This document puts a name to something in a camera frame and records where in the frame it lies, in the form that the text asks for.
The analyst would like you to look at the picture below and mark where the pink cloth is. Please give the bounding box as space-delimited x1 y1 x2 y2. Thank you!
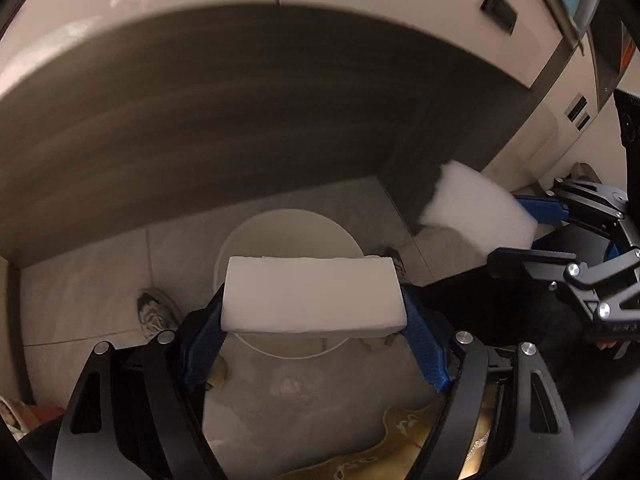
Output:
20 402 66 433

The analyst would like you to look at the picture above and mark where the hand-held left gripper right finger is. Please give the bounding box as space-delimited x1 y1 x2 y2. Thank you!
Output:
400 282 583 480

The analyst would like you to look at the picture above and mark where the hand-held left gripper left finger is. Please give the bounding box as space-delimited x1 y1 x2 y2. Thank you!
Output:
50 285 231 480

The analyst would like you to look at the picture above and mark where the person's left grey sneaker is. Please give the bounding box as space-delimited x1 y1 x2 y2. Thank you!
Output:
137 287 183 343

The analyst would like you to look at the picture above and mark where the white foam block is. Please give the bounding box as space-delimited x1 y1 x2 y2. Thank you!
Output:
220 255 406 341

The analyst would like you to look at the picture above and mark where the black recessed cabinet handle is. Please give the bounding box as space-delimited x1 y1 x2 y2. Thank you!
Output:
480 0 518 36

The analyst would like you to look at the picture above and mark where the grey wooden desk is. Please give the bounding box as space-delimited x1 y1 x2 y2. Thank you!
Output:
0 2 556 266

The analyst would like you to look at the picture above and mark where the white foam chunk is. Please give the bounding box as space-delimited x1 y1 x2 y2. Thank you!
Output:
419 160 538 251

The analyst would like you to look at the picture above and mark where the white cabinet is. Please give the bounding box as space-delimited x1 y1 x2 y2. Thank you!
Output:
277 0 626 196

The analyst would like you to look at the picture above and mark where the yellow patterned rug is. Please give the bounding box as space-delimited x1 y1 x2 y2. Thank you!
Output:
285 395 506 480

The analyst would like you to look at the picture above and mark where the floral patterned cloth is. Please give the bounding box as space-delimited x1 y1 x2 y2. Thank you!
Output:
0 395 26 436

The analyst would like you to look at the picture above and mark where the person's right grey sneaker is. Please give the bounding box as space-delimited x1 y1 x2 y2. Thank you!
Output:
382 246 408 286

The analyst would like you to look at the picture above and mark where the white round trash bin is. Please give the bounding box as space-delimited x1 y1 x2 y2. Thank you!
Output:
213 210 368 360

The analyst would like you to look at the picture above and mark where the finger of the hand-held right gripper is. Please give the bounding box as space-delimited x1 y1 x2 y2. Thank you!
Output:
486 246 640 318
514 177 640 243

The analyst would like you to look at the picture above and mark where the person's grey sneaker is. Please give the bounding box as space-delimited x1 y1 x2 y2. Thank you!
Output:
137 287 183 343
382 246 408 286

